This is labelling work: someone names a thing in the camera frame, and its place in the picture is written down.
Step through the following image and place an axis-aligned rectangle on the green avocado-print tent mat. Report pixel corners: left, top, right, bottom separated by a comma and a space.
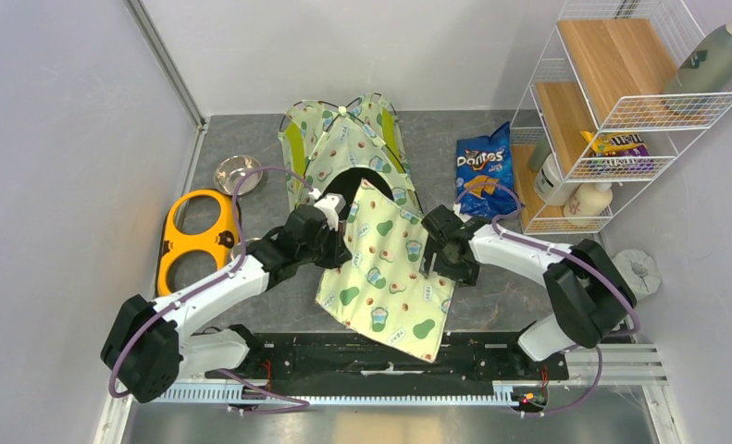
316, 180, 455, 363

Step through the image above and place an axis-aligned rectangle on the green avocado-print pet tent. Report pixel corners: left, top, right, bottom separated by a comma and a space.
296, 106, 422, 214

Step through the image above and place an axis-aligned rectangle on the steel pet bowl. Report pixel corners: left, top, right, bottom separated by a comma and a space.
213, 155, 262, 196
230, 237, 260, 261

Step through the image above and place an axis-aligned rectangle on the long black tent pole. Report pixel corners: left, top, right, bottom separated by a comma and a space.
278, 100, 340, 175

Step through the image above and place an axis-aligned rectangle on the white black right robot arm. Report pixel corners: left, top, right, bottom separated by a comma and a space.
420, 205, 639, 378

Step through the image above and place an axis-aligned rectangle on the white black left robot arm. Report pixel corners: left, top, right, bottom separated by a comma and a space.
100, 194, 352, 402

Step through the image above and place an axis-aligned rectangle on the blue Doritos chip bag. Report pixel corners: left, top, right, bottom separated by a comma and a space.
454, 121, 518, 218

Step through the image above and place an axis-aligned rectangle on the orange double bowl holder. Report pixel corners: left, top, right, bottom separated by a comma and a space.
155, 189, 241, 297

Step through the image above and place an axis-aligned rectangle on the white jar under shelf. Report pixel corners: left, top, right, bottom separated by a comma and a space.
534, 154, 579, 206

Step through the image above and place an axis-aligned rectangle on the beige lotion bottle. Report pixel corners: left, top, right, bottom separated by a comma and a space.
563, 182, 613, 228

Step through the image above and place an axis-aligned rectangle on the yellow M&M's candy bag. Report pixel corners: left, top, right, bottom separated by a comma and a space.
579, 130, 645, 154

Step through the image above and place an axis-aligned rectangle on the green bottle with beige cap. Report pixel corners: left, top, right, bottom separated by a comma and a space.
663, 20, 732, 94

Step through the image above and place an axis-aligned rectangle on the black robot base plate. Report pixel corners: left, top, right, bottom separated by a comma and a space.
233, 332, 569, 396

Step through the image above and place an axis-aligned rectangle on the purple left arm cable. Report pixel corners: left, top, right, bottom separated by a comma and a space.
107, 166, 317, 416

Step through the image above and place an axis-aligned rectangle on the white wire shelf rack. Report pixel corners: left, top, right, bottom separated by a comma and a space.
511, 1, 732, 234

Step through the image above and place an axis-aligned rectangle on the aluminium rail with cable comb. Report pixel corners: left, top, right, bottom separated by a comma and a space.
148, 343, 669, 411

